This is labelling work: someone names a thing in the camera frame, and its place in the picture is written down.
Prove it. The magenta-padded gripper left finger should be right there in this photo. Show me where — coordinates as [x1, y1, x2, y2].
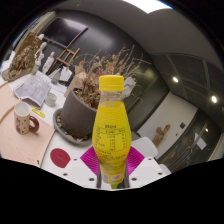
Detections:
[62, 145, 101, 190]

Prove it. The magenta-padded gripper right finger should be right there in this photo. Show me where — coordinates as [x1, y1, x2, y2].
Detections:
[125, 145, 168, 190]

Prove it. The yellow drink bottle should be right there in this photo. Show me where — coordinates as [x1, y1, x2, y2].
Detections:
[91, 74, 132, 190]

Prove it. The flat round red coaster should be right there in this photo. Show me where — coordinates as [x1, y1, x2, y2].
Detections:
[49, 147, 72, 169]

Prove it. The wooden human figure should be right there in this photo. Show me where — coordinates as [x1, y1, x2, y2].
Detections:
[152, 123, 172, 148]

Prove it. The grey pot with dried plant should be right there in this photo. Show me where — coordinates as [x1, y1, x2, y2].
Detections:
[59, 43, 151, 139]

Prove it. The small yellow packet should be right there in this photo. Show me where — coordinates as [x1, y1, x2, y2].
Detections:
[31, 107, 46, 119]

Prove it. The light wooden drawing board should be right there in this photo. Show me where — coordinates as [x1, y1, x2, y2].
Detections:
[0, 81, 56, 168]

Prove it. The small white bowl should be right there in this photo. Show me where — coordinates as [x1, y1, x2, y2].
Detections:
[44, 92, 58, 108]

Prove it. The brown cardboard box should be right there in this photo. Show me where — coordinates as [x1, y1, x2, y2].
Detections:
[64, 63, 88, 99]

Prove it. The large white torso statue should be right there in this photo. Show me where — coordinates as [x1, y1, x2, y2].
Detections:
[123, 76, 138, 98]

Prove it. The grey spray bottle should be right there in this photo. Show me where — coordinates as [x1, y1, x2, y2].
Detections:
[50, 67, 63, 85]

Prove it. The printed newspaper sheet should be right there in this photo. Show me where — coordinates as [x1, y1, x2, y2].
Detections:
[13, 74, 53, 108]

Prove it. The wooden easel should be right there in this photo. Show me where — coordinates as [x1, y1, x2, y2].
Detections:
[46, 47, 82, 76]

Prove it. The small white figurine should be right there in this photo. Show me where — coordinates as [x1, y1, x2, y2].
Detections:
[42, 50, 56, 75]
[34, 40, 48, 67]

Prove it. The long ceiling light strip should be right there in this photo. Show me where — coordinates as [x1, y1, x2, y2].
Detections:
[122, 0, 174, 14]

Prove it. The spotted mug with brown handle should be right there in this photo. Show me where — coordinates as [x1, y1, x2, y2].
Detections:
[13, 100, 40, 135]

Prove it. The black wall screen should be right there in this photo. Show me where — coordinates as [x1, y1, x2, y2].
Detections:
[41, 17, 89, 48]

